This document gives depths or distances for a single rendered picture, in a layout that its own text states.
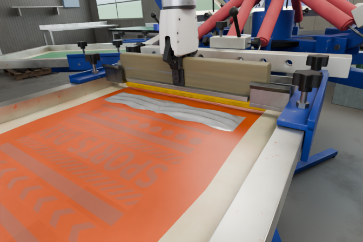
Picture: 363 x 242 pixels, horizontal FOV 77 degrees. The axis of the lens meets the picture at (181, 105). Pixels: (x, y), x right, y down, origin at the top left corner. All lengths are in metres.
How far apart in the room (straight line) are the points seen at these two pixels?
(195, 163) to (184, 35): 0.29
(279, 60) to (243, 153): 0.39
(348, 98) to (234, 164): 3.15
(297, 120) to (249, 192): 0.17
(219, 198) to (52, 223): 0.18
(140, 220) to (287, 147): 0.20
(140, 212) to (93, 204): 0.06
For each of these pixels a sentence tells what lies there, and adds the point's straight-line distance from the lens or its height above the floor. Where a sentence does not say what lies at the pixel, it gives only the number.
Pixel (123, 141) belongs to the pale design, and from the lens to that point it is 0.41.
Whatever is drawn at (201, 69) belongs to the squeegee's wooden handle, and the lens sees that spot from 0.52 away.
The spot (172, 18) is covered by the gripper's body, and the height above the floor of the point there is 1.15.
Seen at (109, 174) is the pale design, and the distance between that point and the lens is 0.34.
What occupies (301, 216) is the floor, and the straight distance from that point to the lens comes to 1.68.
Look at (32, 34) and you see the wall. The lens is 9.15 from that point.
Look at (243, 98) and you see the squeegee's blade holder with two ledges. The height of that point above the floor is 0.99.
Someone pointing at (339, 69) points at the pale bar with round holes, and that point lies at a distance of 0.69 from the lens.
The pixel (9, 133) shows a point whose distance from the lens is 0.56.
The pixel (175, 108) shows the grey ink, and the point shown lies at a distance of 0.50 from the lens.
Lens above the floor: 1.16
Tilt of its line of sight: 22 degrees down
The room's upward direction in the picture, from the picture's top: 3 degrees counter-clockwise
